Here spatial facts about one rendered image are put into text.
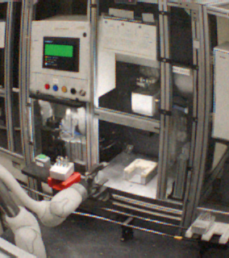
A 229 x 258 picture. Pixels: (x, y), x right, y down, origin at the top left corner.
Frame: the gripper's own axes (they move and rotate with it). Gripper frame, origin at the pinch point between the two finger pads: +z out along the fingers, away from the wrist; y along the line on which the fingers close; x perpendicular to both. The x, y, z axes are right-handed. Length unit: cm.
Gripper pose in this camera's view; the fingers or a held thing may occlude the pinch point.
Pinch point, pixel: (103, 173)
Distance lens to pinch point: 245.4
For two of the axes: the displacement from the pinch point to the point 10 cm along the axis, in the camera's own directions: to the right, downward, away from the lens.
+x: -8.6, -2.1, 4.6
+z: 5.1, -3.6, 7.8
